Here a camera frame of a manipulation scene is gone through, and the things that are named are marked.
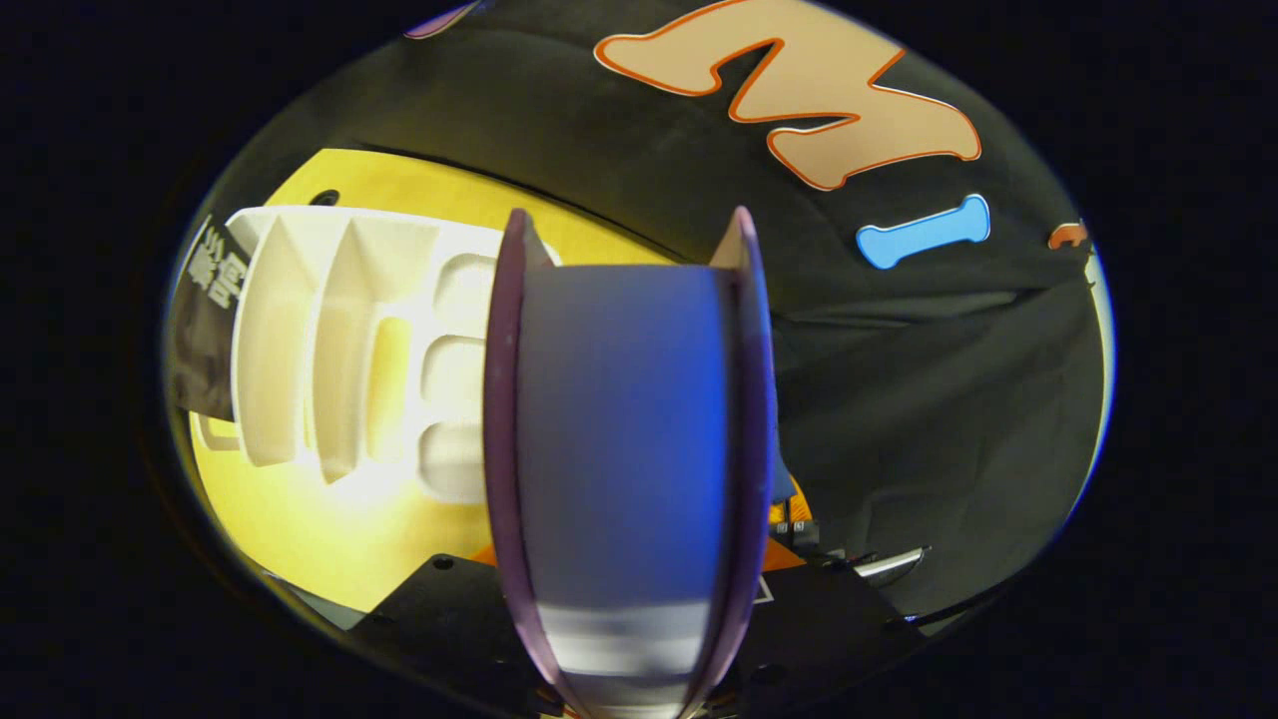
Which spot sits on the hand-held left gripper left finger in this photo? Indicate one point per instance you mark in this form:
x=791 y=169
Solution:
x=439 y=629

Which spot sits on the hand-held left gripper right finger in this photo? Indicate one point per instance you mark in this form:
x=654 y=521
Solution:
x=819 y=629

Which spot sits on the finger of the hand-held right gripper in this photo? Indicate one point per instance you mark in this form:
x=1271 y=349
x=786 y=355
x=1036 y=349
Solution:
x=794 y=519

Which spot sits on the pink cover book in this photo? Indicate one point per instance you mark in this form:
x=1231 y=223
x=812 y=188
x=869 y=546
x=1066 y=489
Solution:
x=619 y=449

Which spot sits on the white plastic bookshelf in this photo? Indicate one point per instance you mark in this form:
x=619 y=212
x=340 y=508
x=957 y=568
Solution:
x=300 y=330

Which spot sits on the grey cover book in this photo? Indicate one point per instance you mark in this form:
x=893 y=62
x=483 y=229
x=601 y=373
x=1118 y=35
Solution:
x=205 y=330

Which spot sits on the black backdrop cloth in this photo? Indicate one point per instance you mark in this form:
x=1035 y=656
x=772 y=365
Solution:
x=899 y=399

